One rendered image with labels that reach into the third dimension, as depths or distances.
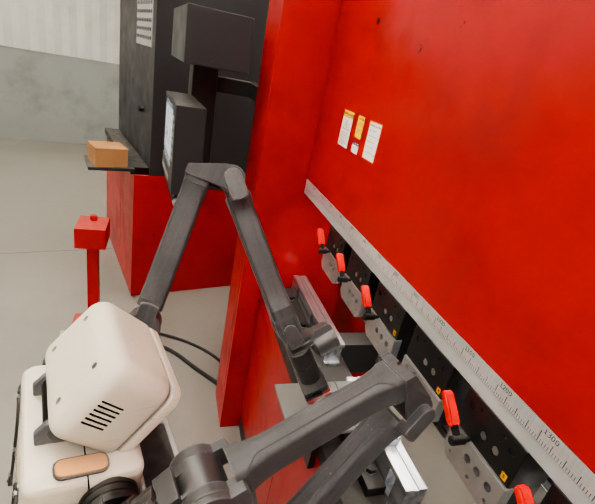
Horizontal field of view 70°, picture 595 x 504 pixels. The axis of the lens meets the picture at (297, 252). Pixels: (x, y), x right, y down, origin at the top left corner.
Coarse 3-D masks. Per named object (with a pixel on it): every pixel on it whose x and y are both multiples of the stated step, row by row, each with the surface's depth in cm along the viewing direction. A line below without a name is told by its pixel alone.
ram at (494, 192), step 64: (384, 0) 120; (448, 0) 92; (512, 0) 75; (576, 0) 63; (384, 64) 118; (448, 64) 91; (512, 64) 74; (576, 64) 62; (320, 128) 164; (384, 128) 116; (448, 128) 90; (512, 128) 73; (576, 128) 62; (320, 192) 160; (384, 192) 114; (448, 192) 89; (512, 192) 72; (576, 192) 61; (384, 256) 112; (448, 256) 88; (512, 256) 72; (576, 256) 61; (448, 320) 86; (512, 320) 71; (576, 320) 60; (512, 384) 70; (576, 384) 60; (576, 448) 59
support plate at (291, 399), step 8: (280, 384) 120; (288, 384) 120; (296, 384) 121; (328, 384) 123; (344, 384) 125; (280, 392) 117; (288, 392) 117; (296, 392) 118; (280, 400) 114; (288, 400) 114; (296, 400) 115; (304, 400) 116; (288, 408) 112; (296, 408) 112; (288, 416) 109; (344, 432) 109
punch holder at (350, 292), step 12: (348, 264) 133; (360, 264) 125; (348, 276) 133; (360, 276) 124; (372, 276) 119; (348, 288) 131; (372, 288) 121; (348, 300) 131; (360, 300) 123; (372, 300) 123; (360, 312) 124
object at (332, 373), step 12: (288, 288) 197; (276, 336) 167; (288, 360) 151; (288, 372) 150; (324, 372) 147; (336, 372) 148; (348, 372) 150; (324, 444) 119; (336, 444) 120; (324, 456) 116; (348, 492) 107; (360, 492) 107
